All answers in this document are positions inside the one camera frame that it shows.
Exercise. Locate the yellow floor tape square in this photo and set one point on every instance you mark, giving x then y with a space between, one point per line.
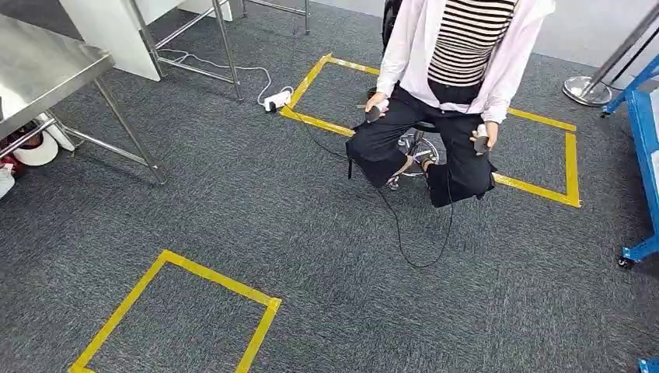
571 164
314 123

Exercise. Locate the dark handheld controller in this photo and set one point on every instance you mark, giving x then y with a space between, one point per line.
373 114
481 144

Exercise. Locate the chrome base stool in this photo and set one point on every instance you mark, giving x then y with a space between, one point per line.
412 149

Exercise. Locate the person's right hand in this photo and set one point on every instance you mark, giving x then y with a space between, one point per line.
375 99

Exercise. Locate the person's hand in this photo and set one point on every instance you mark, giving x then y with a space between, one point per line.
490 135
375 99

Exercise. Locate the white power strip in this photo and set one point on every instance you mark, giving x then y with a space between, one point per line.
278 100

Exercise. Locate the person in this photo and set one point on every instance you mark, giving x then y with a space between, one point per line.
412 51

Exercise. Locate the person's left hand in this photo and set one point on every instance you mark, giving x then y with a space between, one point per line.
490 135

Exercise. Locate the white panel steel table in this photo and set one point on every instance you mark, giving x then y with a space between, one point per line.
108 31

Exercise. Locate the steel bench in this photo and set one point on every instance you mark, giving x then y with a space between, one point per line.
41 67

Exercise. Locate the red object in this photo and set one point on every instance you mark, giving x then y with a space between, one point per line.
9 162

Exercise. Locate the white object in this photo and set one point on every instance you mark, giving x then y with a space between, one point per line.
5 183

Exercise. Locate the steel table frame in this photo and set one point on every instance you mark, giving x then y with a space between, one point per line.
307 15

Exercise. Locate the chrome stanchion post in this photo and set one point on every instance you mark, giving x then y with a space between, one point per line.
587 90

